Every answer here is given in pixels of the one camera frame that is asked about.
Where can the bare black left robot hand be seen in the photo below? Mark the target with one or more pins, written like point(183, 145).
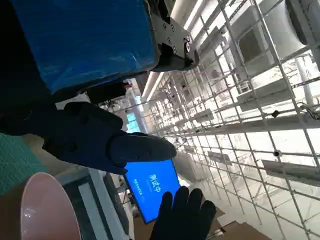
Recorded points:
point(82, 45)

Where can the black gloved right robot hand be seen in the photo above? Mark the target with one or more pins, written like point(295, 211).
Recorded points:
point(185, 217)

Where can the pink bowl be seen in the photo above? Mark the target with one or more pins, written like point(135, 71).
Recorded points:
point(45, 202)

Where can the monitor with blue screen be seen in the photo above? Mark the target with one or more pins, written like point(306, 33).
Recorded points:
point(150, 190)

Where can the brown cardboard box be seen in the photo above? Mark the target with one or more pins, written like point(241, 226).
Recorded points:
point(245, 231)

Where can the white unit with grey grille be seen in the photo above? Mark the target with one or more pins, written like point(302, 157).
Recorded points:
point(92, 207)

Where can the green cutting mat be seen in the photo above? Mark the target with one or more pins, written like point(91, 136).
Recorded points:
point(15, 160)

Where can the white ceiling air conditioner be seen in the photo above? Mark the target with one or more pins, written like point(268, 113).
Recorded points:
point(262, 50)

